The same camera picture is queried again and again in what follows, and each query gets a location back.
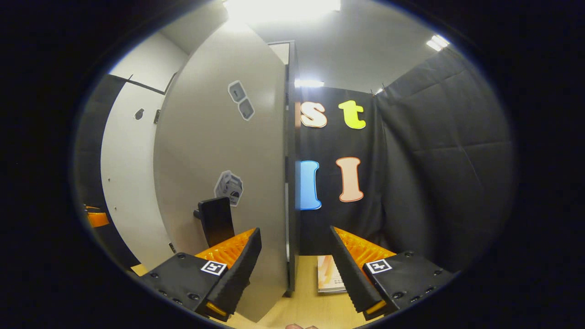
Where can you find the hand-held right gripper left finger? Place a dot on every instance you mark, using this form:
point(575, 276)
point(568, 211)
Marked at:
point(240, 274)

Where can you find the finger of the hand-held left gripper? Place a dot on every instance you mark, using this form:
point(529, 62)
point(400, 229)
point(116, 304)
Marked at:
point(97, 218)

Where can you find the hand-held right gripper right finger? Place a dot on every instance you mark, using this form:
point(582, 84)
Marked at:
point(354, 278)

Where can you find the white cabinet door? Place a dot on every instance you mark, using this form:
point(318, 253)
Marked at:
point(128, 183)
point(256, 160)

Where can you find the white and orange book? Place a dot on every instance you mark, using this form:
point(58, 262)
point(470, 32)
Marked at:
point(329, 274)

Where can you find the black backdrop cloth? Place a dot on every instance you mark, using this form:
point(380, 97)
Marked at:
point(434, 183)

